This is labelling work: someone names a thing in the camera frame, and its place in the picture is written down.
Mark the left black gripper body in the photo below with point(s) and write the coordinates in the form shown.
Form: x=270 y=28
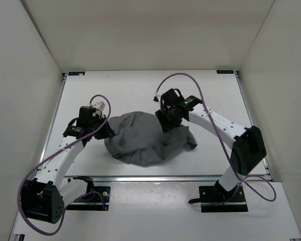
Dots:
x=98 y=122

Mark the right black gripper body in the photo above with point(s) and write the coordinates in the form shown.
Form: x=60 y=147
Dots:
x=169 y=111

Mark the grey pleated skirt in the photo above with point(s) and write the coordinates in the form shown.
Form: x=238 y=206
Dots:
x=139 y=140

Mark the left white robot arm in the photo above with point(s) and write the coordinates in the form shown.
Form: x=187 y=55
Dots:
x=45 y=196

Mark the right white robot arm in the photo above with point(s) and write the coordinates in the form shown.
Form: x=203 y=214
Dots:
x=246 y=144

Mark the left blue table label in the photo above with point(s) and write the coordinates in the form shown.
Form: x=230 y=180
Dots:
x=76 y=73

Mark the blue table label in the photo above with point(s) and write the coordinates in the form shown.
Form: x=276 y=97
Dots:
x=76 y=73
x=225 y=71

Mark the right blue table label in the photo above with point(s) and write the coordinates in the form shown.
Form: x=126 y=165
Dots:
x=225 y=71

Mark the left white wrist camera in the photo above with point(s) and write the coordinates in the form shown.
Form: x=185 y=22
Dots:
x=99 y=106

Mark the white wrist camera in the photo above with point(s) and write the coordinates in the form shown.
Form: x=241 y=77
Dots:
x=99 y=106
x=157 y=97

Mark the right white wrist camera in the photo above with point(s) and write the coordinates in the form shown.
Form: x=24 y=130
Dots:
x=157 y=97

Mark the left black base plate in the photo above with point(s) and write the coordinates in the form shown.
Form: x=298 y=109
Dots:
x=93 y=202

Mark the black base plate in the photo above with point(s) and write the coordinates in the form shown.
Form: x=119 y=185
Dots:
x=213 y=200
x=93 y=202

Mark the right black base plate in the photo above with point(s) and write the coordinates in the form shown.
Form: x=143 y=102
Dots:
x=213 y=200

